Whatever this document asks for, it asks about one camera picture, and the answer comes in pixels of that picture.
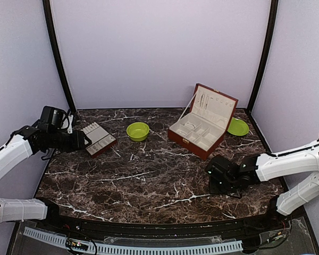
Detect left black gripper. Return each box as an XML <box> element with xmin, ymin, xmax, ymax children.
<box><xmin>48</xmin><ymin>130</ymin><xmax>91</xmax><ymax>153</ymax></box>

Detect red jewelry tray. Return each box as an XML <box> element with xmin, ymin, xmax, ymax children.
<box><xmin>82</xmin><ymin>122</ymin><xmax>117</xmax><ymax>158</ymax></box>

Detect red jewelry box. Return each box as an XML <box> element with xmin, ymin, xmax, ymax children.
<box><xmin>167</xmin><ymin>83</ymin><xmax>238</xmax><ymax>160</ymax></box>

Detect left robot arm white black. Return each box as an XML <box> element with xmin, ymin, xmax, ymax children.
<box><xmin>0</xmin><ymin>106</ymin><xmax>92</xmax><ymax>232</ymax></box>

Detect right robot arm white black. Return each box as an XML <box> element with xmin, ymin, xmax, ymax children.
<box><xmin>205</xmin><ymin>138</ymin><xmax>319</xmax><ymax>231</ymax></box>

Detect green plate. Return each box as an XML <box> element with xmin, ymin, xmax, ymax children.
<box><xmin>228</xmin><ymin>117</ymin><xmax>249</xmax><ymax>137</ymax></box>

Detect green bowl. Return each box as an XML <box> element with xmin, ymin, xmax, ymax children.
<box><xmin>127</xmin><ymin>122</ymin><xmax>150</xmax><ymax>142</ymax></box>

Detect small circuit board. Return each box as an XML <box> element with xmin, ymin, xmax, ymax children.
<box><xmin>65</xmin><ymin>239</ymin><xmax>88</xmax><ymax>251</ymax></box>

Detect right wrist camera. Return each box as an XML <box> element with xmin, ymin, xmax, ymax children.
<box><xmin>205</xmin><ymin>156</ymin><xmax>232</xmax><ymax>178</ymax></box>

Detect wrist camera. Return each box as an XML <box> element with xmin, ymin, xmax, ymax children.
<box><xmin>37</xmin><ymin>106</ymin><xmax>73</xmax><ymax>134</ymax></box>
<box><xmin>205</xmin><ymin>156</ymin><xmax>232</xmax><ymax>178</ymax></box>

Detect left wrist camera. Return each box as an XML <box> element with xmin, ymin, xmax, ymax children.
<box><xmin>37</xmin><ymin>106</ymin><xmax>73</xmax><ymax>134</ymax></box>

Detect gold necklaces in lid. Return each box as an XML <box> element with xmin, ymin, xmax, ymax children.
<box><xmin>198</xmin><ymin>91</ymin><xmax>211</xmax><ymax>111</ymax></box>

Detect white slotted cable duct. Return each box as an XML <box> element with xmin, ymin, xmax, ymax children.
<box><xmin>23</xmin><ymin>227</ymin><xmax>244</xmax><ymax>254</ymax></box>

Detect right black frame post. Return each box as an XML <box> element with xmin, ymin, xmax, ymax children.
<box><xmin>246</xmin><ymin>0</ymin><xmax>279</xmax><ymax>115</ymax></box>

